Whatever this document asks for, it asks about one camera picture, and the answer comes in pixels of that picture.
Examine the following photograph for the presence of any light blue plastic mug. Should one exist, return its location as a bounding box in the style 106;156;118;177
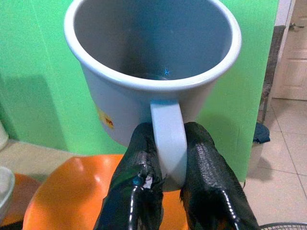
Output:
63;0;242;192

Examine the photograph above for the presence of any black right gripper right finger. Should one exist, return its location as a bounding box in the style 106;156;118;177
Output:
179;121;261;230

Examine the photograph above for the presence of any cream wooden door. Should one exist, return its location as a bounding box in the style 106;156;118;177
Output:
272;0;307;101

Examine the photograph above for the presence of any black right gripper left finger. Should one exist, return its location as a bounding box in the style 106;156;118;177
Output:
93;122;166;230

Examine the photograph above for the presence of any white plastic container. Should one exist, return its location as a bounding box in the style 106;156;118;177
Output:
0;166;16;216

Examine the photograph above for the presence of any dark blue cloth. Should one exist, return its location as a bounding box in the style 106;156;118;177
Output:
252;122;271;144

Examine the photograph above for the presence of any black fan grille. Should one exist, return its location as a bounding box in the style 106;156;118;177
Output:
259;222;307;230

